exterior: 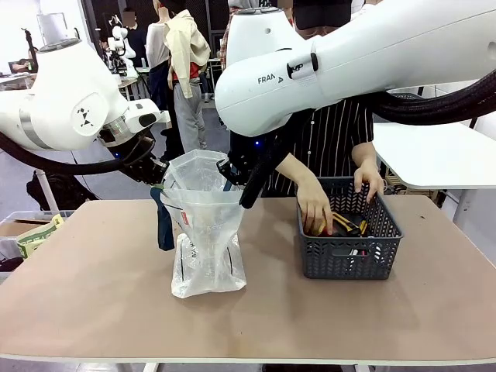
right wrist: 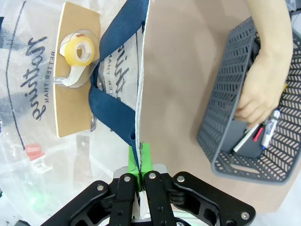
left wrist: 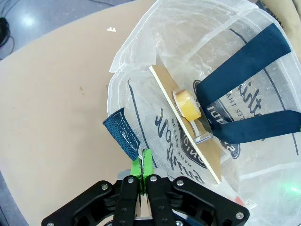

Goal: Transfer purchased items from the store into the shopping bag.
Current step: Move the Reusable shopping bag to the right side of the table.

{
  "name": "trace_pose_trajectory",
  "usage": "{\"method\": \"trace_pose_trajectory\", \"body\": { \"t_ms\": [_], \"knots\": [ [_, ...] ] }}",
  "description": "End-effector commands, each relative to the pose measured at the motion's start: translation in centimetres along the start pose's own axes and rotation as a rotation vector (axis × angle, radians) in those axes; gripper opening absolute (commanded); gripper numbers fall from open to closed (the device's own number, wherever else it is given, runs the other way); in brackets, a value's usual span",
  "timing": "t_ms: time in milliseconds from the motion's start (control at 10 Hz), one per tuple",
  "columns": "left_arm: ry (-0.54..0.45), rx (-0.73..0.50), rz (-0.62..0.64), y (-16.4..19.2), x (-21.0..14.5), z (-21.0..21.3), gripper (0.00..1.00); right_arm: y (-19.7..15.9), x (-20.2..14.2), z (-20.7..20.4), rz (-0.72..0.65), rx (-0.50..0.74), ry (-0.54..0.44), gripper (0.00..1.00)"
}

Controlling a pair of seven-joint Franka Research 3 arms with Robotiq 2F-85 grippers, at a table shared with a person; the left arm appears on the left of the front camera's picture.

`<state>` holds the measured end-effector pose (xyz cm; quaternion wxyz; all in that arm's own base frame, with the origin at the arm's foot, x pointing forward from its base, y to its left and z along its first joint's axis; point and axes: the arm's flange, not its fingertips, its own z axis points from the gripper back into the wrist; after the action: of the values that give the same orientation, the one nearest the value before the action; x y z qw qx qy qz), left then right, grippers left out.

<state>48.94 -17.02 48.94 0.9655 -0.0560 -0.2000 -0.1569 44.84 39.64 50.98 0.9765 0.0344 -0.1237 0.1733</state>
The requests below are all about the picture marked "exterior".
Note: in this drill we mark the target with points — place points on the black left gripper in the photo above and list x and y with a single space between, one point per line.
133 159

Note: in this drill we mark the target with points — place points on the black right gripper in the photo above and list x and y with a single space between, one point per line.
244 155

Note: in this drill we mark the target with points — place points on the yellow snack packet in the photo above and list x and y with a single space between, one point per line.
314 231

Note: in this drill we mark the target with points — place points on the dark grey plastic basket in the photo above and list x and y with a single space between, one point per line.
403 95
348 267

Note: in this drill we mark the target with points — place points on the person's left forearm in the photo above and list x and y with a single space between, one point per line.
364 155

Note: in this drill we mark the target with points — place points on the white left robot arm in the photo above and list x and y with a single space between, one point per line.
58 104

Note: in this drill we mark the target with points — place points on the person's right forearm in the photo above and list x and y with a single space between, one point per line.
294 172

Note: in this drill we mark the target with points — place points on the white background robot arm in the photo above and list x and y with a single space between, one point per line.
128 50

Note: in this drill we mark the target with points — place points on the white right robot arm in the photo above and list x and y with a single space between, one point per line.
348 58

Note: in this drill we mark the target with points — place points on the items inside basket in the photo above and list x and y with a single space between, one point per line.
343 222

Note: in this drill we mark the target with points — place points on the green print paper bag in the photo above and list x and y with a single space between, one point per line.
36 240

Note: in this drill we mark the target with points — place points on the person's right hand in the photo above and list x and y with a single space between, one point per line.
315 209

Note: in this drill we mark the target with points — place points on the person's left hand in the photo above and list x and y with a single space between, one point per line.
374 176

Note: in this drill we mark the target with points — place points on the black backpack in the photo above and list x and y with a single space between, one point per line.
58 190

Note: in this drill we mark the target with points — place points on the person in striped shirt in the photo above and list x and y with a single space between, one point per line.
333 135

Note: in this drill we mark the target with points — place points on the mannequin with white shirt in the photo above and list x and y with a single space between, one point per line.
155 50

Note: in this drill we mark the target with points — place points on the mannequin with plaid shirt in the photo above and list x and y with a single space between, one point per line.
223 50

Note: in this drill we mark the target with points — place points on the standing person in dark shirt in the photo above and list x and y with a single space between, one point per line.
135 42

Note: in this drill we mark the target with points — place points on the yellow black striped packet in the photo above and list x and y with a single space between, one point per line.
363 226

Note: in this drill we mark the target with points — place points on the white red small item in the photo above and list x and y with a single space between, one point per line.
354 252

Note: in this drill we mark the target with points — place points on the seated person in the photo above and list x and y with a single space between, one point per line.
19 66

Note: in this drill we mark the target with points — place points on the black tripod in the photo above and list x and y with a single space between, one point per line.
30 46

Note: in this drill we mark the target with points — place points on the white board on stand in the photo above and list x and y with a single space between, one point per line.
54 25

